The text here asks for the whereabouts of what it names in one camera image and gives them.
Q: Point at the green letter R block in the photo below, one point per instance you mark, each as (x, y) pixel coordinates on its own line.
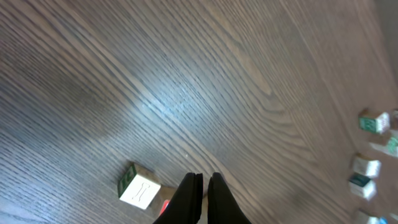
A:
(385, 142)

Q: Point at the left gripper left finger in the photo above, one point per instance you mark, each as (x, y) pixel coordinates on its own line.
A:
(185, 206)

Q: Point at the red letter U block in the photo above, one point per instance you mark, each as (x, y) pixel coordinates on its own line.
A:
(164, 206)

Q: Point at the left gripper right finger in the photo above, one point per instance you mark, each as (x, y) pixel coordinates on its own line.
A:
(222, 206)

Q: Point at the plain white picture block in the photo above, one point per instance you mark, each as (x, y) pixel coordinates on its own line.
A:
(362, 186)

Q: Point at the green letter B block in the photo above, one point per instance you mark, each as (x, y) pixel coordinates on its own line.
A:
(374, 122)

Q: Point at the white letter I block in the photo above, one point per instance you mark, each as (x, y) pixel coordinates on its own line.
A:
(138, 186)

